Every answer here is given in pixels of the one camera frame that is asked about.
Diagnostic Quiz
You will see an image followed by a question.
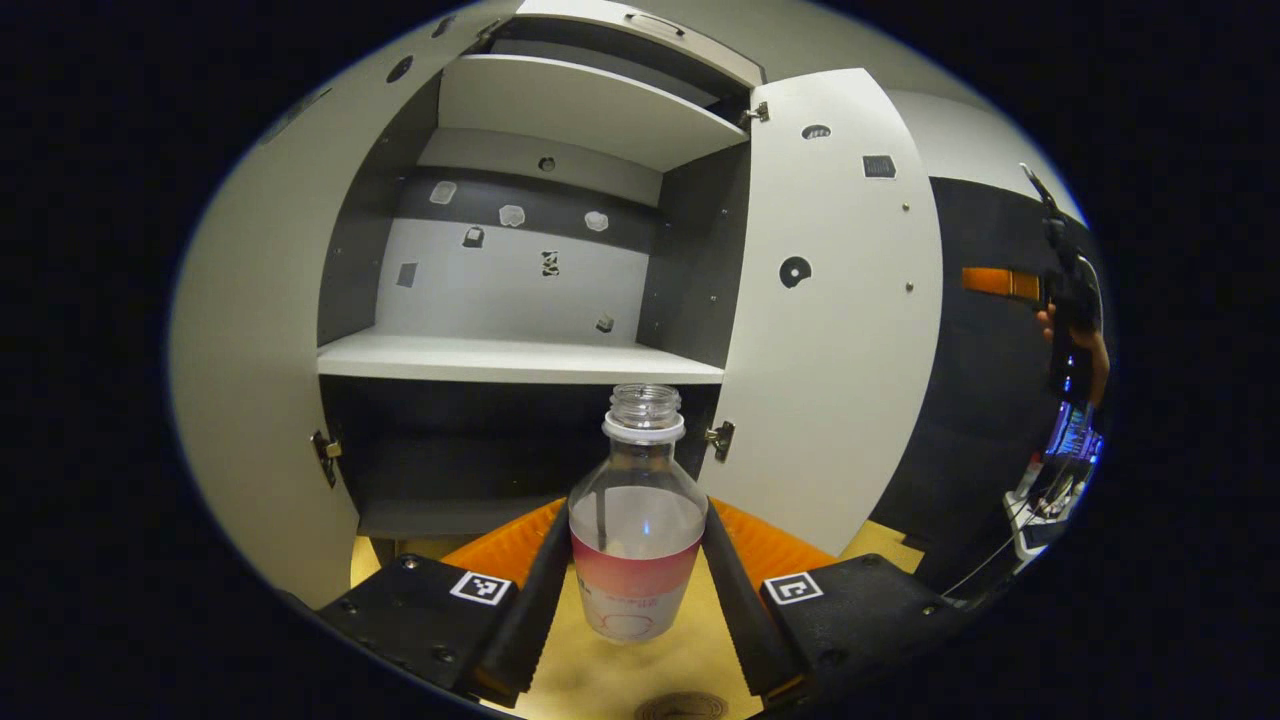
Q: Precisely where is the white power strip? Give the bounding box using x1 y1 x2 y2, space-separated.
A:
1003 455 1076 561

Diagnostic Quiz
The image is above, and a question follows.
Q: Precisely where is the white cable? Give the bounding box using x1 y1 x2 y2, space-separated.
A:
940 530 1023 601

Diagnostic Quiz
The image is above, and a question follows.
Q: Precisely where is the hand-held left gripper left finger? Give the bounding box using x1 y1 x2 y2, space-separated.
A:
318 497 573 709

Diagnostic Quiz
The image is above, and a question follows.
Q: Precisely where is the round brown coaster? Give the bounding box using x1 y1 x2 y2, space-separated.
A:
633 692 729 720

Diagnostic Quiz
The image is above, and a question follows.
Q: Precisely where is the black backdrop cloth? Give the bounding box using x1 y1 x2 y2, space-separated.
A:
868 178 1101 601

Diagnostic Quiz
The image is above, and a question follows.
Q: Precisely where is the white and grey cabinet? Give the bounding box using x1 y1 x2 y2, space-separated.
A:
315 0 766 541

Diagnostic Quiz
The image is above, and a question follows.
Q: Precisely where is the clear bottle with pink label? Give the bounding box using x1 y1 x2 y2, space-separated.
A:
568 383 709 644

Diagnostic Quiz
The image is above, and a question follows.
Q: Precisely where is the computer screen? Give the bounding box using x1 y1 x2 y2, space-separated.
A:
1043 400 1104 463

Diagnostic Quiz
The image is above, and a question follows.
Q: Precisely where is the white cabinet flap door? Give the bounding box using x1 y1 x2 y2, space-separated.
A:
513 0 766 88

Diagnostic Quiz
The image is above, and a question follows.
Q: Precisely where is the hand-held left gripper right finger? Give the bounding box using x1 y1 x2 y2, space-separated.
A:
703 495 976 706

